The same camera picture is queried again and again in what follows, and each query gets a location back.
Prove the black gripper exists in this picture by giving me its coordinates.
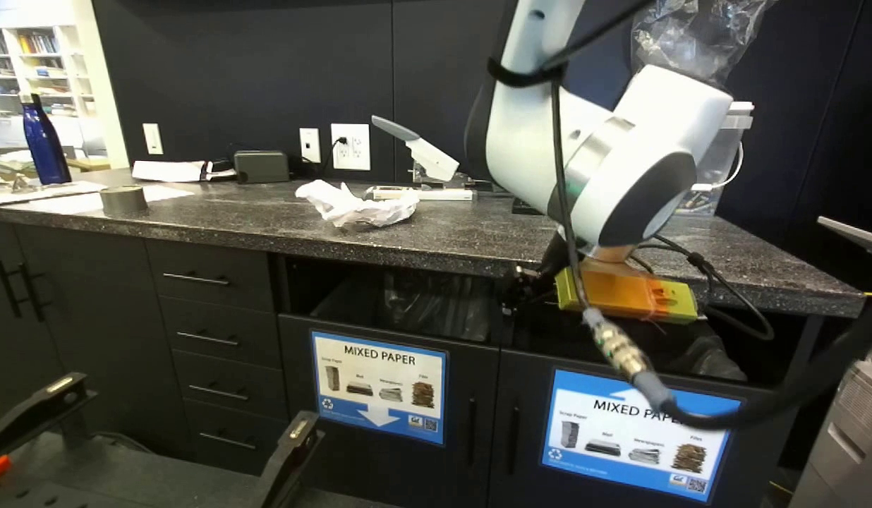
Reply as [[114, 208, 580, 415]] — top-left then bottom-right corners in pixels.
[[533, 233, 586, 286]]

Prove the black recycling bin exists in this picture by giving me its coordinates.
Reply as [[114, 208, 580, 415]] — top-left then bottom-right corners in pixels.
[[488, 346, 806, 508]]

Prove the black bin liner bag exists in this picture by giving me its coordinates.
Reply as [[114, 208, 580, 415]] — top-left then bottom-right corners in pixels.
[[656, 320, 752, 387], [306, 269, 502, 346]]

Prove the black tilt-out bin door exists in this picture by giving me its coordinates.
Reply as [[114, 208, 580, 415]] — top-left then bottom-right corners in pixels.
[[277, 310, 505, 508]]

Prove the black counter cabinet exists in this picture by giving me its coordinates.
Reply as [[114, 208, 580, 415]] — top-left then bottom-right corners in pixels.
[[0, 217, 831, 508]]

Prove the mixed paper sign up arrow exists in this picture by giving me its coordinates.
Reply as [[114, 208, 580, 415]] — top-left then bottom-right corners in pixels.
[[538, 366, 745, 504]]

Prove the mixed paper sign down arrow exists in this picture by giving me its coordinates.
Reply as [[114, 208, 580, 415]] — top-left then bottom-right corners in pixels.
[[306, 324, 454, 448]]

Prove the wide white outlet plate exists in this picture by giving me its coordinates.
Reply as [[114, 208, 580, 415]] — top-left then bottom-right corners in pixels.
[[326, 119, 375, 176]]

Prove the clear plastic bag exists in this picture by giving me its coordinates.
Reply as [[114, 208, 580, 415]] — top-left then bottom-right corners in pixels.
[[628, 0, 787, 101]]

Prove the black box device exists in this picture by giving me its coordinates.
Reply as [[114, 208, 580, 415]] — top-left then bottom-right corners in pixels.
[[230, 147, 294, 185]]

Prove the black cabinet drawer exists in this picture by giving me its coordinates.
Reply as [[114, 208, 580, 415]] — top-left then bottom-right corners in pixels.
[[159, 301, 284, 366], [172, 351, 286, 420], [179, 404, 286, 475], [144, 238, 279, 312]]

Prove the grey office printer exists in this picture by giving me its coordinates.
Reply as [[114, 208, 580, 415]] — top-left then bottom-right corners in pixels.
[[787, 214, 872, 508]]

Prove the white black handheld device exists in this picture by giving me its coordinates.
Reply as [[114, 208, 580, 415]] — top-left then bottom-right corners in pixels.
[[199, 161, 239, 184]]

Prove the large white paper sheet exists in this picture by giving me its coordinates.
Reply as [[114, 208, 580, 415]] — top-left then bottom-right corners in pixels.
[[64, 181, 202, 208]]

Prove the white folded paper stack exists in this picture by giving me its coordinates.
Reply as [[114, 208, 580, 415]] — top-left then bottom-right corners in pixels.
[[130, 156, 212, 185]]

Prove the tape roll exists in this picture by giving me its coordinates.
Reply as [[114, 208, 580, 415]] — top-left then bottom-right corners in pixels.
[[99, 181, 151, 214]]

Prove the black cabinet door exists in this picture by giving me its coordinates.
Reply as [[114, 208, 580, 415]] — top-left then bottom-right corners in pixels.
[[18, 224, 188, 445], [0, 224, 31, 420]]

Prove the white bookshelf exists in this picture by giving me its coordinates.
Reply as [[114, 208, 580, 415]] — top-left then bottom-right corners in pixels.
[[0, 0, 131, 176]]

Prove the blue water bottle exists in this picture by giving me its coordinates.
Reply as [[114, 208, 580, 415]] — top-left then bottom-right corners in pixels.
[[18, 91, 75, 185]]

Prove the black clamp bar orange tip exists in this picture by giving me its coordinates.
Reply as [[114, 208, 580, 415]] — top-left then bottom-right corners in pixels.
[[0, 370, 96, 490]]

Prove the amber wrist camera box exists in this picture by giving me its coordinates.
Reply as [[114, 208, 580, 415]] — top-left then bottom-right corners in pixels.
[[552, 256, 704, 328]]

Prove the black bin door handle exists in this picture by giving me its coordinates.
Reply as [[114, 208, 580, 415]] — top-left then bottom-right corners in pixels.
[[502, 401, 524, 479], [461, 393, 481, 465]]

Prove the black camera cable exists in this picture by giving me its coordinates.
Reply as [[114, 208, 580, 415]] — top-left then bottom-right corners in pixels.
[[639, 233, 779, 344]]

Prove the small white wall plate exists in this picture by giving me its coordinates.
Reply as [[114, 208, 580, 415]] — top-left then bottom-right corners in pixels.
[[296, 125, 325, 169]]

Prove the white wall switch plate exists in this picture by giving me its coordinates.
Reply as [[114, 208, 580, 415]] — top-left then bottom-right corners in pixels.
[[141, 119, 167, 159]]

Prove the black cabinet door handle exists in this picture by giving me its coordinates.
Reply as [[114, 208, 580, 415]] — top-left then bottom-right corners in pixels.
[[18, 263, 51, 324], [0, 256, 24, 320]]

